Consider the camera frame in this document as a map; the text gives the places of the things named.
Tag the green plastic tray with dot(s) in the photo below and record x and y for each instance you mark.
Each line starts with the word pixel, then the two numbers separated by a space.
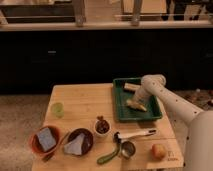
pixel 127 114

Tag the orange fruit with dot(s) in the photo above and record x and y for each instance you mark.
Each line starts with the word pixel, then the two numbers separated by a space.
pixel 158 151

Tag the white handled spoon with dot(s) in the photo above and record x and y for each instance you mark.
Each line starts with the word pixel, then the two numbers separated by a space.
pixel 147 132

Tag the white cup with contents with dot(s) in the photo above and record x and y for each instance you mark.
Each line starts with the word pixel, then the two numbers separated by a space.
pixel 101 127

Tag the orange bowl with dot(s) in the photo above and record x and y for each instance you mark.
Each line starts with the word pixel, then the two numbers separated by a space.
pixel 35 145

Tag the dark brown bowl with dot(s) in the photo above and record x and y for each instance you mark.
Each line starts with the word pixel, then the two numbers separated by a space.
pixel 88 139

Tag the grey cloth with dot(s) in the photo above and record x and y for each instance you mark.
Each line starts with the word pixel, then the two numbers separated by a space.
pixel 74 147

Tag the blue sponge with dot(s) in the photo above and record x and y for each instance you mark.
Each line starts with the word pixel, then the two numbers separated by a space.
pixel 46 139

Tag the banana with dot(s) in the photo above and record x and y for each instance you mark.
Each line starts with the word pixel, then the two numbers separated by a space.
pixel 135 105

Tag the wrapped food bar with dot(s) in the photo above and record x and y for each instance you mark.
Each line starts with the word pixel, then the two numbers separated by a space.
pixel 131 87

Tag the small metal cup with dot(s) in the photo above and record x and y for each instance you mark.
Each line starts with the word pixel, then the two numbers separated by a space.
pixel 128 149

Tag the small green cup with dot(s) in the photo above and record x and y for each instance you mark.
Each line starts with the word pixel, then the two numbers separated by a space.
pixel 57 109

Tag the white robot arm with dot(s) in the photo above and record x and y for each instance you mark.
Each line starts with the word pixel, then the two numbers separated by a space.
pixel 198 154

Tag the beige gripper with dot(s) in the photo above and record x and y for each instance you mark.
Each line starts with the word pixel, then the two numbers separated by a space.
pixel 138 102

